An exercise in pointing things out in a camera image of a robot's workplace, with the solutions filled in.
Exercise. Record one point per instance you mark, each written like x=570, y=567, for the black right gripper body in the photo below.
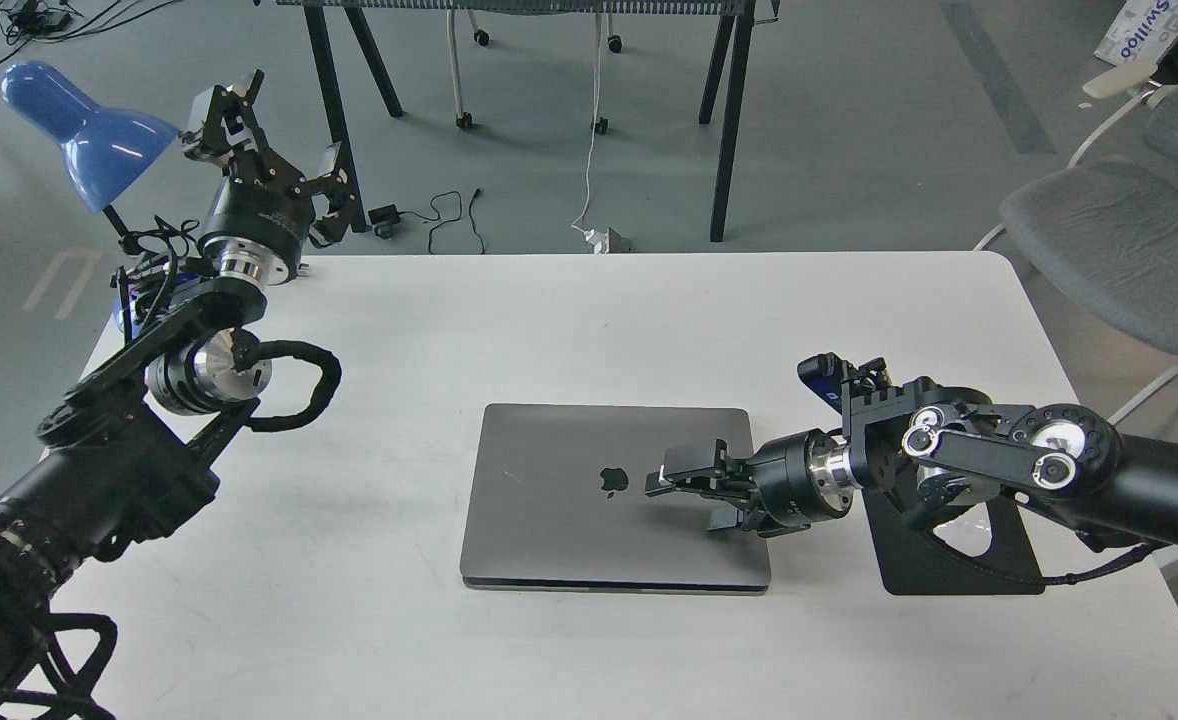
x=802, y=480

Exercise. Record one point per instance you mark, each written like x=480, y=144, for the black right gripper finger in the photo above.
x=749, y=516
x=705, y=469

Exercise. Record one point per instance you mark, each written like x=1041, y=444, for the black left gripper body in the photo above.
x=255, y=234

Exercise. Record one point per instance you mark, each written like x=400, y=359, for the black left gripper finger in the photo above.
x=335, y=183
x=223, y=131

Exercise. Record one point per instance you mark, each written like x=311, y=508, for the grey laptop computer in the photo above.
x=558, y=503

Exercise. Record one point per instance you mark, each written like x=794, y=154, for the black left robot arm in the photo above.
x=130, y=448

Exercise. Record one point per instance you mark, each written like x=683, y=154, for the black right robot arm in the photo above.
x=962, y=496

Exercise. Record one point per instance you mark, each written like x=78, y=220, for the blue desk lamp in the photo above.
x=104, y=149

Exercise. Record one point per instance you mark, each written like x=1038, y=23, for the white rolling chair legs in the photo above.
x=605, y=39

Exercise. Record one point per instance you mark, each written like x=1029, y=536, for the white computer mouse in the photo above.
x=971, y=533

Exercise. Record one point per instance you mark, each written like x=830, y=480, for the grey office chair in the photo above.
x=1105, y=232

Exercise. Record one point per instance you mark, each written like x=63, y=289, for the white cardboard box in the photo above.
x=1141, y=31

